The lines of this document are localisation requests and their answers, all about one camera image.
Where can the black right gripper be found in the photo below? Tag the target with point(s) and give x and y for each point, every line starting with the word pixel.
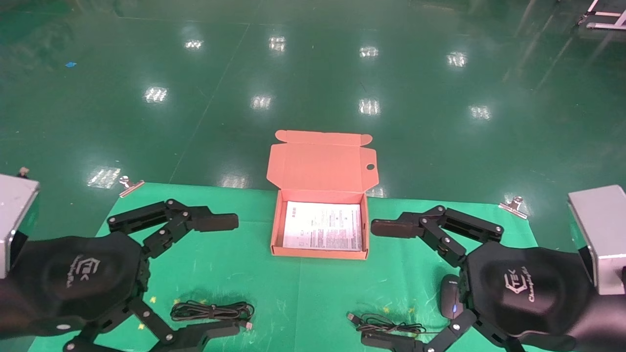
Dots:
pixel 523 288

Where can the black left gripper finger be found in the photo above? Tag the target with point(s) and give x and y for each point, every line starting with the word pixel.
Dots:
pixel 215 222

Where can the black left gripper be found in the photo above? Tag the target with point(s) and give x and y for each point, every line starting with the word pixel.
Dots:
pixel 78 274

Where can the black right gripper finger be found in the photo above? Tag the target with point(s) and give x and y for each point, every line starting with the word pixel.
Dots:
pixel 391 228

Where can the orange cardboard box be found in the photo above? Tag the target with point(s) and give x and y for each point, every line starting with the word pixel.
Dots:
pixel 318 166

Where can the white printed paper manual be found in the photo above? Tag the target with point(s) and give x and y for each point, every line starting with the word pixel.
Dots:
pixel 323 227

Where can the silver metal binder clip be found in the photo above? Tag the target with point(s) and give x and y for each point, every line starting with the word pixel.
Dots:
pixel 131 186
pixel 513 207

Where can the green table cloth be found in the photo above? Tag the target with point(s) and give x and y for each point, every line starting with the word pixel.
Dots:
pixel 293 293

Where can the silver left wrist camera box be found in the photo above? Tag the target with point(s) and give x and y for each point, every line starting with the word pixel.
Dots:
pixel 14 210

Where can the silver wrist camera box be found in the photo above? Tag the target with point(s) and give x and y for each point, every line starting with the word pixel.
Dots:
pixel 604 234
pixel 14 210

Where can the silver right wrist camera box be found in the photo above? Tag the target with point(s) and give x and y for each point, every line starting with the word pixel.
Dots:
pixel 604 234

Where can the white metal frame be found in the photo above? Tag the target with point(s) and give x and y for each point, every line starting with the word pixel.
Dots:
pixel 606 19

